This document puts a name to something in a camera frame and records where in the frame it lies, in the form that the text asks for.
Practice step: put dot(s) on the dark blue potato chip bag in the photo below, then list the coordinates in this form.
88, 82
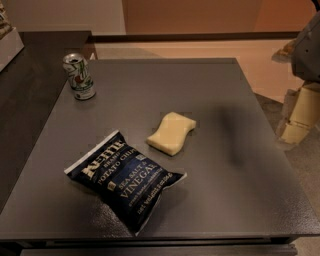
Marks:
129, 182

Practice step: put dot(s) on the yellow sponge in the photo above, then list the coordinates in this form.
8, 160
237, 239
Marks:
171, 133

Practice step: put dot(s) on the white box at left edge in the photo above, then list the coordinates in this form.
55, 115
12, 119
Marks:
10, 46

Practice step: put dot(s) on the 7up soda can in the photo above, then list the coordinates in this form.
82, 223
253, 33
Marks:
78, 76

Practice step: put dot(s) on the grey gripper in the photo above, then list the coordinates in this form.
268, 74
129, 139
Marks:
307, 53

